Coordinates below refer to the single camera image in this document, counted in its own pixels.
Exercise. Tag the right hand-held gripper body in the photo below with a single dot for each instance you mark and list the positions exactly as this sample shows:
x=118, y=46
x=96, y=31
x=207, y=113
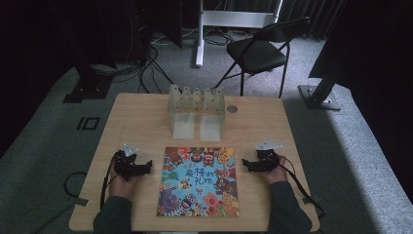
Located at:
x=269, y=157

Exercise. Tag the person's left hand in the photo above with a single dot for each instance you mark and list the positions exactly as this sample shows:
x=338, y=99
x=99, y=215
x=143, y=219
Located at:
x=120, y=186

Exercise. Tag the white desk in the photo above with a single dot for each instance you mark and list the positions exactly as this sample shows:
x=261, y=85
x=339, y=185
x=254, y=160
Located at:
x=233, y=19

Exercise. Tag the person's right hand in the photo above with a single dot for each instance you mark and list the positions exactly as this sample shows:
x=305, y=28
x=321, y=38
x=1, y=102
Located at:
x=276, y=175

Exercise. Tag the grey tape strip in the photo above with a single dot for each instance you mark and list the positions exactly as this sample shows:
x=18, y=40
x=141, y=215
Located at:
x=79, y=201
x=311, y=199

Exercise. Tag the black metal stand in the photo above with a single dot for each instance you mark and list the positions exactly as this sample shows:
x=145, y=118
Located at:
x=87, y=87
x=319, y=97

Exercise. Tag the grey round table grommet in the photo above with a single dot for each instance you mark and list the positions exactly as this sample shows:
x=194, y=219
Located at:
x=232, y=108

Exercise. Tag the black folding chair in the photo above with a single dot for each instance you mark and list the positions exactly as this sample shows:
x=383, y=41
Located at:
x=259, y=53

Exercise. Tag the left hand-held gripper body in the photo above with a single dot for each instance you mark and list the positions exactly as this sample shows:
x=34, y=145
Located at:
x=125, y=164

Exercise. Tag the colourful picture book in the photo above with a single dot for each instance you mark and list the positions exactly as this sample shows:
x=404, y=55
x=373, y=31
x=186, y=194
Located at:
x=198, y=182

